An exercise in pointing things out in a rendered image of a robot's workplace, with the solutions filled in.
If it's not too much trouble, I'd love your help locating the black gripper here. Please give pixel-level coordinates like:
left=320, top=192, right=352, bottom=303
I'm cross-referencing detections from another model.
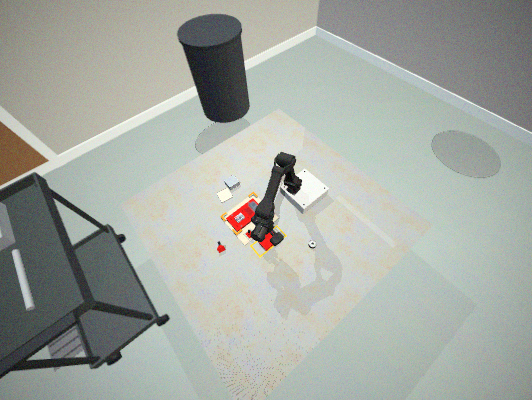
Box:
left=251, top=216, right=284, bottom=246

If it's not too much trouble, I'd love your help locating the cream block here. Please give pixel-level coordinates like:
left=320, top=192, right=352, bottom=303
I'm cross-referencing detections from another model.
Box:
left=217, top=188, right=233, bottom=203

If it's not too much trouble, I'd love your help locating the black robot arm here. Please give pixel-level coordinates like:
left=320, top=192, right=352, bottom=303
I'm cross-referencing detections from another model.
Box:
left=250, top=152, right=302, bottom=242

